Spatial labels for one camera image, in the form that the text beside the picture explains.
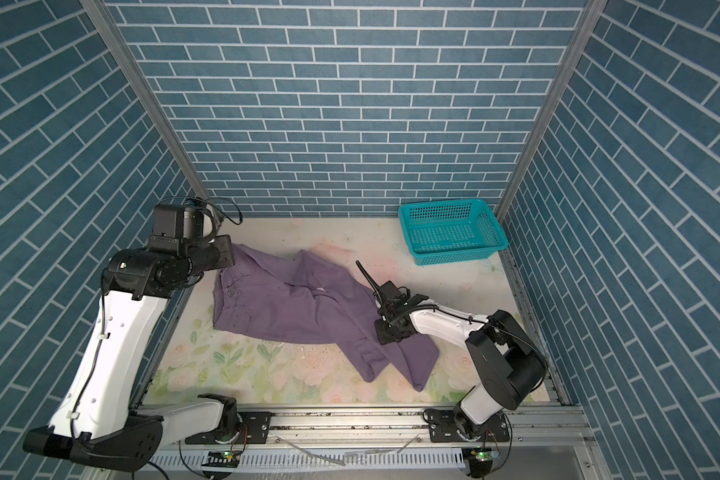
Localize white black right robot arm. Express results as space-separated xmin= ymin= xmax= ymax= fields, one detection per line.
xmin=356 ymin=262 xmax=548 ymax=441

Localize left green circuit board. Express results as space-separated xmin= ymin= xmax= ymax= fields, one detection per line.
xmin=201 ymin=450 xmax=243 ymax=472

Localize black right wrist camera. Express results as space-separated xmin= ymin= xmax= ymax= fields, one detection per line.
xmin=375 ymin=281 xmax=429 ymax=319

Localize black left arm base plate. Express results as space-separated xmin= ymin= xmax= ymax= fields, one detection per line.
xmin=184 ymin=411 xmax=272 ymax=446

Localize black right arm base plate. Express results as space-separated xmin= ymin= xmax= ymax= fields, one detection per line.
xmin=422 ymin=408 xmax=511 ymax=443

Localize aluminium front mounting rail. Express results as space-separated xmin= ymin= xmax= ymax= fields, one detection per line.
xmin=138 ymin=403 xmax=610 ymax=479

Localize aluminium right table edge rail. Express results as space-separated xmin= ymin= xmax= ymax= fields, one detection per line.
xmin=499 ymin=249 xmax=574 ymax=406

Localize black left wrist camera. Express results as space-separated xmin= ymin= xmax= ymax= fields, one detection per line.
xmin=152 ymin=204 xmax=212 ymax=240

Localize aluminium corner post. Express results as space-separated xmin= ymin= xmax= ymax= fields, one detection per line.
xmin=80 ymin=0 xmax=211 ymax=199
xmin=495 ymin=0 xmax=607 ymax=225

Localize white slotted cable duct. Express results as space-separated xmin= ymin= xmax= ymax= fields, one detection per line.
xmin=152 ymin=447 xmax=464 ymax=473

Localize aluminium right rear corner post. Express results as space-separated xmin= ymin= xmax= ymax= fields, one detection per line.
xmin=495 ymin=0 xmax=607 ymax=225

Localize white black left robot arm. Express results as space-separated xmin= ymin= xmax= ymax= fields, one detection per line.
xmin=23 ymin=235 xmax=242 ymax=473

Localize teal plastic mesh basket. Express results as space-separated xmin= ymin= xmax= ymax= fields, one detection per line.
xmin=398 ymin=199 xmax=508 ymax=266

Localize purple trousers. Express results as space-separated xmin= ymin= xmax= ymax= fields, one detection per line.
xmin=213 ymin=244 xmax=439 ymax=392

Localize aluminium left rear corner post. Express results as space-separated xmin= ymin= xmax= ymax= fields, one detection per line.
xmin=80 ymin=0 xmax=211 ymax=199

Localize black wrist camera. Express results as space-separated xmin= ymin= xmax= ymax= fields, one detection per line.
xmin=375 ymin=281 xmax=429 ymax=319
xmin=152 ymin=204 xmax=212 ymax=240

